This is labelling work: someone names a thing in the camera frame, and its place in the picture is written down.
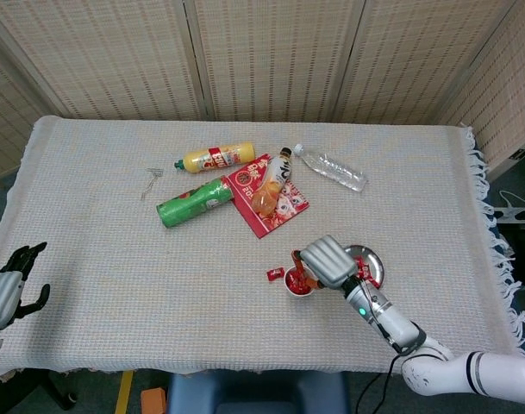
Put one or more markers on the green cylindrical can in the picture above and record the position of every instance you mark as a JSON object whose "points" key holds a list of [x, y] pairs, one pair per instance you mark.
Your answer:
{"points": [[184, 207]]}

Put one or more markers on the black wall socket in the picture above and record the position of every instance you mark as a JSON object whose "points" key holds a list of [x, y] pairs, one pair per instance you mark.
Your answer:
{"points": [[521, 154]]}

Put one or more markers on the round metal plate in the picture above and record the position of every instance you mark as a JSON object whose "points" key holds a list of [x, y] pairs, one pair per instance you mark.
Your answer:
{"points": [[370, 259]]}

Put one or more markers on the woven folding screen panel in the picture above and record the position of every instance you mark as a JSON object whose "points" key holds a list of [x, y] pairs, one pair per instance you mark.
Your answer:
{"points": [[3, 121], [115, 56], [508, 99], [275, 56], [417, 60]]}

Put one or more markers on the yellow plastic bottle green cap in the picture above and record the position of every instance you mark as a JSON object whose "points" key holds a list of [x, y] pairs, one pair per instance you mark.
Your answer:
{"points": [[197, 159]]}

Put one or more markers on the heap of red candies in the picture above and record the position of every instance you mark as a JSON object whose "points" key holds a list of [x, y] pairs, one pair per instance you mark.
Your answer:
{"points": [[365, 271], [294, 284]]}

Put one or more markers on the blue padded seat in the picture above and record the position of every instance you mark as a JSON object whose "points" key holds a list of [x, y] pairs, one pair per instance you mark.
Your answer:
{"points": [[253, 390]]}

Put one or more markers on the black stand leg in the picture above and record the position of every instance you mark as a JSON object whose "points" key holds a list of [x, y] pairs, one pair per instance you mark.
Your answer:
{"points": [[51, 388]]}

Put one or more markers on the red candy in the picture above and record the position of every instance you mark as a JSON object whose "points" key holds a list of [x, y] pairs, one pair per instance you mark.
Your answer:
{"points": [[296, 258], [275, 274]]}

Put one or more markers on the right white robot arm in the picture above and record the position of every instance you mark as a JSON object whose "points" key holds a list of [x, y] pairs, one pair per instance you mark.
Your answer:
{"points": [[391, 321]]}

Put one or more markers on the orange drink bottle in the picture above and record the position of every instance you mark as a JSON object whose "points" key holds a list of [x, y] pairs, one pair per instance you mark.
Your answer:
{"points": [[266, 194]]}

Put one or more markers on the white paper cup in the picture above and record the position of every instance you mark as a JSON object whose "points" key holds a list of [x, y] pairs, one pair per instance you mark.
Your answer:
{"points": [[300, 295]]}

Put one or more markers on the red printed booklet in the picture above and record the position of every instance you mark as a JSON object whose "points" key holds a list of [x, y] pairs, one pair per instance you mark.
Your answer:
{"points": [[262, 222]]}

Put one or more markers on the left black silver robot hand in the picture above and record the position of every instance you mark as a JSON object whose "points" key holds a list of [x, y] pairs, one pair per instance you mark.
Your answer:
{"points": [[1, 297]]}

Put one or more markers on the right silver orange-tipped robot hand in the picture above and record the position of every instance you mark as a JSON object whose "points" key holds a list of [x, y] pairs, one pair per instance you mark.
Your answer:
{"points": [[331, 261]]}

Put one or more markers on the beige woven tablecloth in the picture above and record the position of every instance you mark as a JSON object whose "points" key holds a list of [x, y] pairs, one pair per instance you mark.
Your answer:
{"points": [[201, 280]]}

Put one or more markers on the orange block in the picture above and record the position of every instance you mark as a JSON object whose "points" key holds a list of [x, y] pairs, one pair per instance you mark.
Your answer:
{"points": [[153, 401]]}

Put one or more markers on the clear plastic water bottle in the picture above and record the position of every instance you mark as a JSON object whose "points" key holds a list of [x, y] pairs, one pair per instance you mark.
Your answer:
{"points": [[335, 170]]}

